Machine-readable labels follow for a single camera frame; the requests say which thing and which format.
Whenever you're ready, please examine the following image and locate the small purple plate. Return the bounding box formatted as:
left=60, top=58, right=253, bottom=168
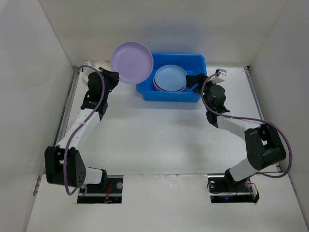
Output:
left=110, top=42, right=154, bottom=85

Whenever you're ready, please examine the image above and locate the blue plastic bin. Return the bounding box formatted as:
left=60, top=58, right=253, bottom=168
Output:
left=136, top=52, right=207, bottom=102

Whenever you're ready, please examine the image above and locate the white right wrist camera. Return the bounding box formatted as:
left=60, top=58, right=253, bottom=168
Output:
left=212, top=69, right=227, bottom=84

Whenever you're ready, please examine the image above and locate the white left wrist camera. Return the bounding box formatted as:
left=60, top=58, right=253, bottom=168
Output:
left=84, top=58, right=95, bottom=70

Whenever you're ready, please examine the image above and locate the cream plate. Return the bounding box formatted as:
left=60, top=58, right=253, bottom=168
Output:
left=83, top=61, right=112, bottom=84

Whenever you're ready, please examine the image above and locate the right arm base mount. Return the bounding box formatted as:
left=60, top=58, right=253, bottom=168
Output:
left=207, top=175, right=260, bottom=203

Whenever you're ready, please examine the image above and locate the blue plate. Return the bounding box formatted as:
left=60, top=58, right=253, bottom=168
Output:
left=153, top=65, right=187, bottom=92

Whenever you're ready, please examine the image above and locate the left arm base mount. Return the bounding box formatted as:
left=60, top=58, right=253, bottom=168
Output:
left=77, top=175, right=124, bottom=204

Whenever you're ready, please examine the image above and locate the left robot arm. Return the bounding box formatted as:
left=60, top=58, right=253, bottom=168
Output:
left=44, top=68, right=119, bottom=195

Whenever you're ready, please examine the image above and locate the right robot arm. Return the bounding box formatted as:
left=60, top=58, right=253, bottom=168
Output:
left=186, top=71, right=293, bottom=191

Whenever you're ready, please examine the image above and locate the pink plate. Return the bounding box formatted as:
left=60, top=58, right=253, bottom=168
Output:
left=153, top=79, right=186, bottom=92

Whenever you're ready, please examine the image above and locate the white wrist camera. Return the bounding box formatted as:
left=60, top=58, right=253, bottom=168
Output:
left=212, top=69, right=227, bottom=84
left=84, top=58, right=95, bottom=70

